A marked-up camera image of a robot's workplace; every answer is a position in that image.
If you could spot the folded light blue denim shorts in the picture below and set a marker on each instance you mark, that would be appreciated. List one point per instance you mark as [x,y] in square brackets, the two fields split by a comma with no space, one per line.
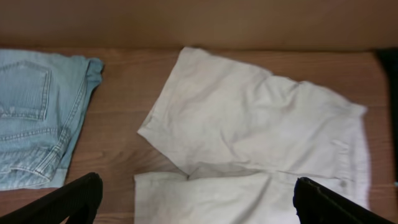
[44,99]

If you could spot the black garment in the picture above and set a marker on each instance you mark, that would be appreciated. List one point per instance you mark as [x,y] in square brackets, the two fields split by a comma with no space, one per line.
[387,59]

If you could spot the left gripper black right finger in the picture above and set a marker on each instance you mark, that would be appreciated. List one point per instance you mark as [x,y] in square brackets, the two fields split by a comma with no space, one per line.
[316,204]

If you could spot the beige khaki shorts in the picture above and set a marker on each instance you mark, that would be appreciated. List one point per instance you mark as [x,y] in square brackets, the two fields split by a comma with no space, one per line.
[241,137]

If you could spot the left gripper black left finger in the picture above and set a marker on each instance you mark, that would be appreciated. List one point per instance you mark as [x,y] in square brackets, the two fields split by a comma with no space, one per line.
[75,203]

